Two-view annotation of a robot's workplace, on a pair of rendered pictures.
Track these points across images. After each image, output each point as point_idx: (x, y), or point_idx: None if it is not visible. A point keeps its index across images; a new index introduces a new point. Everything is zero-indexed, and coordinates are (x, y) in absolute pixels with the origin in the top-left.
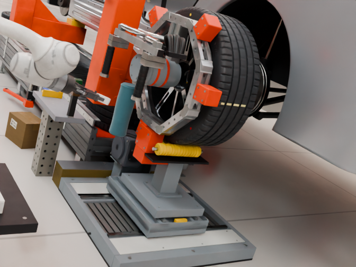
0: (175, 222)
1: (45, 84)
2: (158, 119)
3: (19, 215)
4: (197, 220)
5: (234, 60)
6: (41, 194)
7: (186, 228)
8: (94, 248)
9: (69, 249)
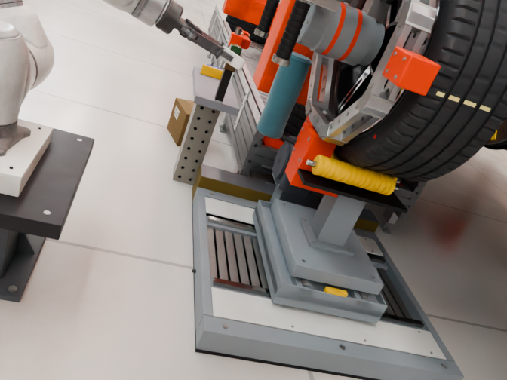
0: (325, 292)
1: (124, 4)
2: (332, 118)
3: (42, 207)
4: (367, 299)
5: (483, 10)
6: (164, 203)
7: (343, 306)
8: (191, 294)
9: (152, 285)
